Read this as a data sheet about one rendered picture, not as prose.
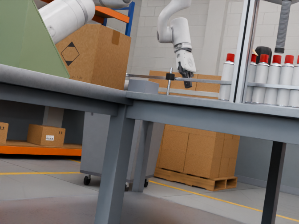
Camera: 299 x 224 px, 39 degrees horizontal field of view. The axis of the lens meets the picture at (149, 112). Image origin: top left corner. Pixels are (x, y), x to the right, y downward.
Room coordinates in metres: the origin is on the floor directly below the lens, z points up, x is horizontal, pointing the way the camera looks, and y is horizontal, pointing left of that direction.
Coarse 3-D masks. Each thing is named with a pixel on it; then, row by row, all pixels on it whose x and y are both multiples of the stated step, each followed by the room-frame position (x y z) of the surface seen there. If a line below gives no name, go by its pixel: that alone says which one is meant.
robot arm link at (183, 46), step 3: (177, 45) 1.97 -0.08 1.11; (180, 45) 1.96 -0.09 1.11; (183, 45) 1.96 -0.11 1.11; (186, 45) 1.96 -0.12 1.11; (189, 45) 1.97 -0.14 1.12; (174, 48) 1.98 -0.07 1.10; (177, 48) 1.97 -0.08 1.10; (180, 48) 1.96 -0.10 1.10; (183, 48) 1.96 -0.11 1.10; (186, 48) 1.97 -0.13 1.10; (189, 48) 1.98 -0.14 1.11; (174, 51) 1.99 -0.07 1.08
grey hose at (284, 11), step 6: (282, 0) 1.60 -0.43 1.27; (288, 0) 1.58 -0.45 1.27; (282, 6) 1.60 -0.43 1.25; (288, 6) 1.59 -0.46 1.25; (282, 12) 1.59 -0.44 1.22; (288, 12) 1.59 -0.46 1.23; (282, 18) 1.59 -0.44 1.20; (288, 18) 1.60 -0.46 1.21; (282, 24) 1.59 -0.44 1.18; (282, 30) 1.58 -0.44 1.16; (282, 36) 1.58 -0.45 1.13; (276, 42) 1.60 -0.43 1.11; (282, 42) 1.58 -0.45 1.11; (276, 48) 1.59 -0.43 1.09; (282, 48) 1.58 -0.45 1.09
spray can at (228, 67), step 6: (228, 54) 1.82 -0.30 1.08; (228, 60) 1.82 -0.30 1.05; (228, 66) 1.81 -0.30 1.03; (222, 72) 1.83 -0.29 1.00; (228, 72) 1.81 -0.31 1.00; (222, 78) 1.82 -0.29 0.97; (228, 78) 1.81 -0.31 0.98; (222, 84) 1.82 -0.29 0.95; (228, 84) 1.81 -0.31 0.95; (222, 90) 1.82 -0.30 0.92; (228, 90) 1.81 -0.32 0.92; (222, 96) 1.81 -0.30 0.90; (228, 96) 1.81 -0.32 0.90
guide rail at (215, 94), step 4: (160, 88) 2.09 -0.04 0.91; (164, 88) 2.08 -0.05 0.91; (172, 88) 2.05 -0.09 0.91; (172, 92) 2.05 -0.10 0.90; (176, 92) 2.03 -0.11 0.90; (180, 92) 2.02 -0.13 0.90; (184, 92) 2.00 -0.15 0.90; (188, 92) 1.99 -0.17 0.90; (192, 92) 1.98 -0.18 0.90; (196, 92) 1.96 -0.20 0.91; (200, 92) 1.95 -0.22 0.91; (204, 92) 1.94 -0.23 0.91; (208, 92) 1.92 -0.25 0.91; (212, 92) 1.91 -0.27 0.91; (212, 96) 1.91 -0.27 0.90; (216, 96) 1.90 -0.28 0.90
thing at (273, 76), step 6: (276, 60) 1.70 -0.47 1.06; (270, 66) 1.70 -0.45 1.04; (276, 66) 1.69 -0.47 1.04; (270, 72) 1.70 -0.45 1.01; (276, 72) 1.69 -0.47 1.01; (270, 78) 1.70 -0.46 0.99; (276, 78) 1.69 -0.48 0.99; (270, 90) 1.69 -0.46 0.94; (276, 90) 1.69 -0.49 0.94; (270, 96) 1.69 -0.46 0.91; (276, 96) 1.69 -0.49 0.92; (264, 102) 1.71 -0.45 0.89; (270, 102) 1.69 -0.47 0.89
